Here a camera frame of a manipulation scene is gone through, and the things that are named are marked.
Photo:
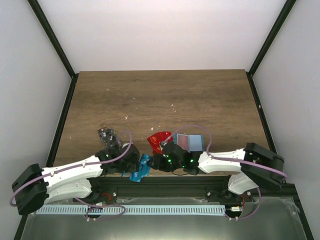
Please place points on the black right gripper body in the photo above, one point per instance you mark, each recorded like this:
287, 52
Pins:
167, 166

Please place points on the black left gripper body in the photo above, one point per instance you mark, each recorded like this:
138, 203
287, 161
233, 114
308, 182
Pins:
124, 167

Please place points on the single blue credit card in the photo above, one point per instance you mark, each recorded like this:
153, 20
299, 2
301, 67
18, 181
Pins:
136, 176

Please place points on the blue card holder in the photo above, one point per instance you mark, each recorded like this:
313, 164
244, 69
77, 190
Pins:
195, 142

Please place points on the single red credit card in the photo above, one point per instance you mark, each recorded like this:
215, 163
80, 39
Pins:
182, 141

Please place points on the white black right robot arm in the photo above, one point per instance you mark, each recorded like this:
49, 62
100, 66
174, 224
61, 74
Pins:
252, 167

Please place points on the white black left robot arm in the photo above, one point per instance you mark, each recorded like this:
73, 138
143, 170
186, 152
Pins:
72, 175

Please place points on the blue credit card pile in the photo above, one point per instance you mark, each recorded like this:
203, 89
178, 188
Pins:
144, 168

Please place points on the red credit card pile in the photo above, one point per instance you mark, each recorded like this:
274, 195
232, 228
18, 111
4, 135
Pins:
156, 139

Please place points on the black credit card pile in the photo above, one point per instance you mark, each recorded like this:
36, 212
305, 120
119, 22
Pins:
109, 137

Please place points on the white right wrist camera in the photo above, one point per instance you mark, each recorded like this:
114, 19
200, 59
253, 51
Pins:
167, 140

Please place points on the light blue slotted cable duct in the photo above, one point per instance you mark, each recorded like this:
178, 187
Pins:
201, 210

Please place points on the black front frame rail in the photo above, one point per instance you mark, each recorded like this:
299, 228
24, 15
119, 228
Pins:
112, 189

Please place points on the grey metal base plate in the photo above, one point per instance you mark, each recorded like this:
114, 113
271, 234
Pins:
274, 219

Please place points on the black left frame post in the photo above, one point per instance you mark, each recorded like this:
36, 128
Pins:
40, 15

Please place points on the black frame post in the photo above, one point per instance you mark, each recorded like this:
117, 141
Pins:
276, 27
40, 15

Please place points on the black right frame post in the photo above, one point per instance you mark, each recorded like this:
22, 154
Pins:
276, 27

